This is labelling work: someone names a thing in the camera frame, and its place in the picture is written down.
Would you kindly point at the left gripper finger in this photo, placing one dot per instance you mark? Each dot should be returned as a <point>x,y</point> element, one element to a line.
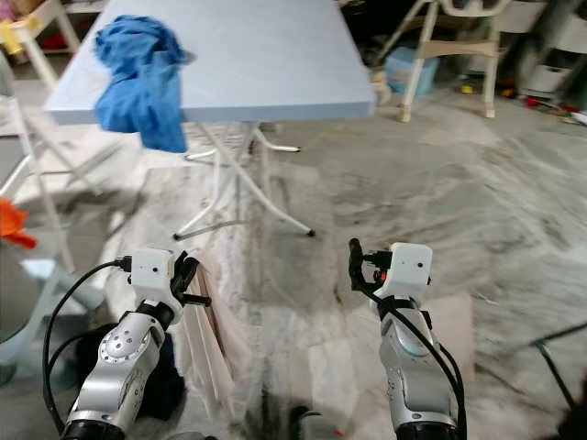
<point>186,273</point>

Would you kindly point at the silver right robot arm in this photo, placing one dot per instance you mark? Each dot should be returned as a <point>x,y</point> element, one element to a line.
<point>417,376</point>

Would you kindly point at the light blue folding table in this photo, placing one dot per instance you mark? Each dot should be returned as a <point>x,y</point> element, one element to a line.
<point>266,55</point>

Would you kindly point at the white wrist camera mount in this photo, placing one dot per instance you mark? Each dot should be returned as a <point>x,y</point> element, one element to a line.
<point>152,273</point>
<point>411,271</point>

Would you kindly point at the beige chair frame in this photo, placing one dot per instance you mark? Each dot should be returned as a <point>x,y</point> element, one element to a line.
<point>37,37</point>

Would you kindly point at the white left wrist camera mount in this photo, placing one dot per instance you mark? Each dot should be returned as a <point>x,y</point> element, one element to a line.
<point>152,273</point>

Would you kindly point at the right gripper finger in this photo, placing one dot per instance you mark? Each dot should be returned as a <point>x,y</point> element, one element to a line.
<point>358,266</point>

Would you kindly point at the orange garment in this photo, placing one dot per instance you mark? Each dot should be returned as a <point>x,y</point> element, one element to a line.
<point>14,225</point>

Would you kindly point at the beige white high chair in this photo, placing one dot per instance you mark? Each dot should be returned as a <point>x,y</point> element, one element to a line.
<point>459,46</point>

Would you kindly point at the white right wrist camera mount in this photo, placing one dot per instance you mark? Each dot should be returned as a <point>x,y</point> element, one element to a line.
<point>411,271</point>

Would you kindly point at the blue shirt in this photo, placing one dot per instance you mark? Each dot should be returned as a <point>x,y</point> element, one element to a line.
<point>142,82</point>

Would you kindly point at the grey plastic drawer unit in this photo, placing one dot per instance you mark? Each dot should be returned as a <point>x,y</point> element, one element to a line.
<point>550,55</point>

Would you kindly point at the robot right leg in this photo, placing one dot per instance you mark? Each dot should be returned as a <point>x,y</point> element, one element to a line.
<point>312,424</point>

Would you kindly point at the light blue plastic container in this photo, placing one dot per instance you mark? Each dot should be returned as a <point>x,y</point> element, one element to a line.
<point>408,71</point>

